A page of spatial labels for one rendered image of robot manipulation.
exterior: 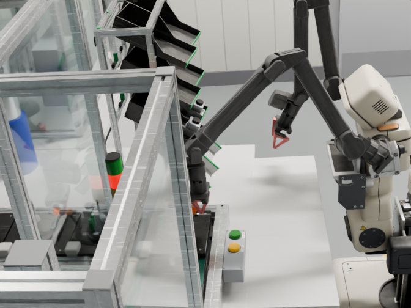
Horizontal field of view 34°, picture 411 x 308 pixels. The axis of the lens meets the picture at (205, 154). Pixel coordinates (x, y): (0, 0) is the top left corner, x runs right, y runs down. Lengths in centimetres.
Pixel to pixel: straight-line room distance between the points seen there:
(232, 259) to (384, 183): 70
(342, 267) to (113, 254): 256
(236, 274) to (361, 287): 103
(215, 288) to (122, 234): 142
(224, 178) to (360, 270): 83
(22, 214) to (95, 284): 74
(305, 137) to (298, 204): 210
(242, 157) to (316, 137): 183
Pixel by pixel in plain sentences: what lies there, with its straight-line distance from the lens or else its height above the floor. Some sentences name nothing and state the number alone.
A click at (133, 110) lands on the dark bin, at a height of 133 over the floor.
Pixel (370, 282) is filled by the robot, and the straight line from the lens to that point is 320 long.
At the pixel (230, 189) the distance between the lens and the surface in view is 276.
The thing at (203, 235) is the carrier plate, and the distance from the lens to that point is 236.
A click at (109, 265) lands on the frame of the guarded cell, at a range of 74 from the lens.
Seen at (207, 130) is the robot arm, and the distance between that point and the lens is 217.
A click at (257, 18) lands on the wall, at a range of 528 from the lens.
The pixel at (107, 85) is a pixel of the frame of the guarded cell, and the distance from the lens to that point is 115.
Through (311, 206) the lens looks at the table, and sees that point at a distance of 266.
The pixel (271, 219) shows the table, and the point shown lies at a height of 86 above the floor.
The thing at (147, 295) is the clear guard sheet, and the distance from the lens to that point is 95.
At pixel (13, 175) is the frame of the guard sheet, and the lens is 138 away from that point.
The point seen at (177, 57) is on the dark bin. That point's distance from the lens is 231.
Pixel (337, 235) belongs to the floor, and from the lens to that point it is 387.
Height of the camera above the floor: 247
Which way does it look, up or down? 32 degrees down
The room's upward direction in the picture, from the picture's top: 6 degrees counter-clockwise
